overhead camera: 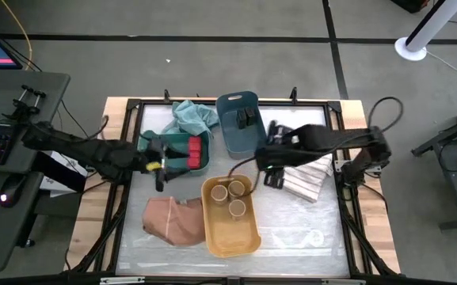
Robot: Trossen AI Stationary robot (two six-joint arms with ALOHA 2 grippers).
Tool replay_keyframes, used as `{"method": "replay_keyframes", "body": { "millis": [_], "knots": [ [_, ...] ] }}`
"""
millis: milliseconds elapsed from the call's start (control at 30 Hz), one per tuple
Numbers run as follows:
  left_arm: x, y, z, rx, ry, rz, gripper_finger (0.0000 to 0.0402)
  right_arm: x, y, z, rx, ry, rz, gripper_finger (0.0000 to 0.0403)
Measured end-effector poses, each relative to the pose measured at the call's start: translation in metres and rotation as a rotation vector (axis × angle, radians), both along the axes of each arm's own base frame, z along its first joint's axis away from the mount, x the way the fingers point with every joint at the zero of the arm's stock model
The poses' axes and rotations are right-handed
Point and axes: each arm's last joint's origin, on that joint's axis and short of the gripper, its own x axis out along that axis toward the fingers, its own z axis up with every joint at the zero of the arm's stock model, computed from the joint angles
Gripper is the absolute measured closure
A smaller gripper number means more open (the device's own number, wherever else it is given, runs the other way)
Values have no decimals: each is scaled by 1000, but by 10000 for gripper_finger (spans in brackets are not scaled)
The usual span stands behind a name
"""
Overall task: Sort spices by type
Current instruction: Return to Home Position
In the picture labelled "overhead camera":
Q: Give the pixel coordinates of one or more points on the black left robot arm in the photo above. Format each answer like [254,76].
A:
[85,148]

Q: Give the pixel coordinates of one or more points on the white floor stand pole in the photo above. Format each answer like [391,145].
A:
[410,53]

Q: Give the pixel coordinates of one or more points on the black clamp stand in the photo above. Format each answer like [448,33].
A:
[24,107]

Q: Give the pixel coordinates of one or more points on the yellow plastic bin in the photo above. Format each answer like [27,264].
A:
[228,237]

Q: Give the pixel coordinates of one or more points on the blue-grey plastic bin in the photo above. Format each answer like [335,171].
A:
[240,142]

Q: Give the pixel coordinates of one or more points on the pink-brown cloth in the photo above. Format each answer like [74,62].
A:
[172,223]

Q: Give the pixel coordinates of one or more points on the white striped towel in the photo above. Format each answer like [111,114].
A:
[307,182]

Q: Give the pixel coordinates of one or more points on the light teal cloth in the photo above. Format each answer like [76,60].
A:
[194,116]

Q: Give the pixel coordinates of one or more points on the teal plastic bin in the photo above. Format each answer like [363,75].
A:
[178,158]

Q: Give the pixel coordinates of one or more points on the silver bracket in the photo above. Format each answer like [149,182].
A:
[343,282]
[121,280]

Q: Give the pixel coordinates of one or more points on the tan lid spice jar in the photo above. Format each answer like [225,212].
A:
[219,194]
[236,188]
[237,208]

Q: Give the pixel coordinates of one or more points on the red spice jar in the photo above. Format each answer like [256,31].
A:
[195,141]

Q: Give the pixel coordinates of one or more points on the black spice jar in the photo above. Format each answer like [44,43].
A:
[242,118]
[250,114]

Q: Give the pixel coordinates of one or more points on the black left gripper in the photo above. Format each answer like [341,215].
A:
[149,156]

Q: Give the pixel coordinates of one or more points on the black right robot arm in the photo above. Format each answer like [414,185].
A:
[331,138]

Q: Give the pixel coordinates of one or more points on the white paper box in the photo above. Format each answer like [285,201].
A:
[67,158]

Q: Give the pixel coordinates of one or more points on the black frame clamp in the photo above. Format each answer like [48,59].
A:
[293,95]
[167,96]

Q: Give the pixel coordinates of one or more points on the black floor box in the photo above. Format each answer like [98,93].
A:
[410,4]

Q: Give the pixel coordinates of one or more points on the black aluminium table frame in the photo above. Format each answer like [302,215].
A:
[134,105]

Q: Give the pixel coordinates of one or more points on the black computer mouse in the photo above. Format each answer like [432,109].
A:
[12,190]

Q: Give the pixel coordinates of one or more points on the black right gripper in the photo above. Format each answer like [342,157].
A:
[275,158]

